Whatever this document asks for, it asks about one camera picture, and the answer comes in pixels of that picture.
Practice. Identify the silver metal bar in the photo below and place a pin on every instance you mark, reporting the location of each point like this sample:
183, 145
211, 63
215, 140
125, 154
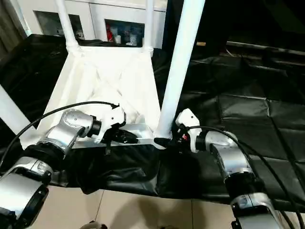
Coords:
264, 47

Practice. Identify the large black box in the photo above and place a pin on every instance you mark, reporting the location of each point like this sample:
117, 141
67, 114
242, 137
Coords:
214, 21

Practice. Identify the dark robot left foot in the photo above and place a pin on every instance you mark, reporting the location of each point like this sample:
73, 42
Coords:
94, 225

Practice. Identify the red package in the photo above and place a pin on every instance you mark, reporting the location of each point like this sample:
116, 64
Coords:
109, 33

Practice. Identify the white plastic table top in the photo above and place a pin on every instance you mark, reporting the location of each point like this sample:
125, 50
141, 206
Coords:
107, 71

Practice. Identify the small yellow label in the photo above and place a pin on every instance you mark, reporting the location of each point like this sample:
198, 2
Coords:
201, 43

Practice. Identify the black work mat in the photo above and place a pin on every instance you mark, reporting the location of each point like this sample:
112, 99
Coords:
238, 95

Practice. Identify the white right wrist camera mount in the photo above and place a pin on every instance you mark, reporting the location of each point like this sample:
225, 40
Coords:
188, 119

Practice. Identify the grey curtain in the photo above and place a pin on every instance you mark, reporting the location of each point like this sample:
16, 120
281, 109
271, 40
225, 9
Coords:
9, 23

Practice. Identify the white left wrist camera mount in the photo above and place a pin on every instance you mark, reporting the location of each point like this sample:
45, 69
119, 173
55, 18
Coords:
112, 117

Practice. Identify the white glass-door cabinet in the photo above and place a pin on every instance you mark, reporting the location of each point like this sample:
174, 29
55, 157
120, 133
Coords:
95, 9

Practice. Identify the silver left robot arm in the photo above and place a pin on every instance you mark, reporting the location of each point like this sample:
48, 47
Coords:
71, 119

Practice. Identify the white bottle blue print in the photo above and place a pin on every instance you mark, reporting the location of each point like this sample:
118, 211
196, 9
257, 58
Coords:
132, 39

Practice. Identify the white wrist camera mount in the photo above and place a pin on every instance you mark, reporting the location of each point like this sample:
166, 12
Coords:
112, 117
188, 119

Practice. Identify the white pole teal bands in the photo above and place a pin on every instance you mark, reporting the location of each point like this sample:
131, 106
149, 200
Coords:
25, 23

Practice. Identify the small white bottle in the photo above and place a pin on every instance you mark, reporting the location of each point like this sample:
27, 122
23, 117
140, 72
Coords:
117, 39

